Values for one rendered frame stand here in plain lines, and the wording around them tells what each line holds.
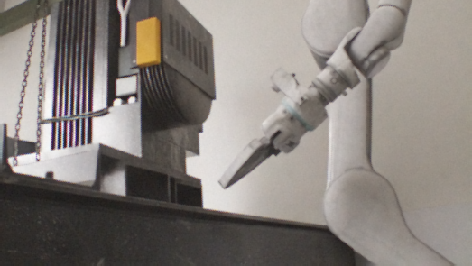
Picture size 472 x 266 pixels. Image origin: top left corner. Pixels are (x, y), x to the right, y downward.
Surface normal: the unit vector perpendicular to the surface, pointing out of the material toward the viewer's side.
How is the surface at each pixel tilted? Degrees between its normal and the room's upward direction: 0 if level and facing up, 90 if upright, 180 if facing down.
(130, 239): 90
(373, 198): 90
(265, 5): 90
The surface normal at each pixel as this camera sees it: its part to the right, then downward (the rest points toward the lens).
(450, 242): -0.47, -0.23
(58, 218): 0.88, -0.19
